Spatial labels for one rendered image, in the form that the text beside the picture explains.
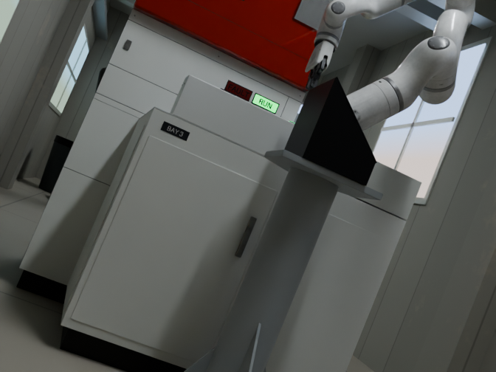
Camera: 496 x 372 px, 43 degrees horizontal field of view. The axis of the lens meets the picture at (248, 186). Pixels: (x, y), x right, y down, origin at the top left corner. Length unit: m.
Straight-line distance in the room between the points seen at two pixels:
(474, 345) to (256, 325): 1.95
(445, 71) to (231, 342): 1.03
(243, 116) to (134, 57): 0.75
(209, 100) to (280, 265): 0.59
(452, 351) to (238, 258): 1.77
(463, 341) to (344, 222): 1.55
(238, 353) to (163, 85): 1.25
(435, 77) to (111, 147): 1.31
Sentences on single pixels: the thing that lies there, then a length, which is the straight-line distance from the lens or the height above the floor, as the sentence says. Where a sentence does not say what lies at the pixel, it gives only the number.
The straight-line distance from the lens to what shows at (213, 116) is 2.07.
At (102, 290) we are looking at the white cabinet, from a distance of 2.06.
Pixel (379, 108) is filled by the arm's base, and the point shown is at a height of 1.06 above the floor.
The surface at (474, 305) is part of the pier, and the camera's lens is 3.58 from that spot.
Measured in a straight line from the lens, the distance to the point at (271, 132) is 2.11.
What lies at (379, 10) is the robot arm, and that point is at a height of 1.46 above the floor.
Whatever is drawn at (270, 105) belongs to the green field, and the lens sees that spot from 2.76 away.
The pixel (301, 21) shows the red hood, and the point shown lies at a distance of 2.81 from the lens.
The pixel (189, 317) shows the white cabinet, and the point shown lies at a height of 0.24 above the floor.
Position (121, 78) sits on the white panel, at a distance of 2.67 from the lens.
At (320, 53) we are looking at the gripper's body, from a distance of 2.21.
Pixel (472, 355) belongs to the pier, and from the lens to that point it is 3.64.
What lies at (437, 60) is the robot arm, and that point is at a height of 1.26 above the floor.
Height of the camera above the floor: 0.59
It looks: 3 degrees up
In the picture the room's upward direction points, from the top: 23 degrees clockwise
